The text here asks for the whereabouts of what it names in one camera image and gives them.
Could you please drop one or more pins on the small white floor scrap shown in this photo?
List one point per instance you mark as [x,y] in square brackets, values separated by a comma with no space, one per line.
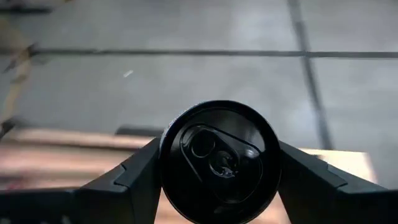
[127,73]

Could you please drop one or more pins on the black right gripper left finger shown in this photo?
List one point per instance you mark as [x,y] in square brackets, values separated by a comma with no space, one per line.
[93,205]

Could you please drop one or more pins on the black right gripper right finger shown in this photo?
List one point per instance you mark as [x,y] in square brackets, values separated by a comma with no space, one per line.
[342,205]

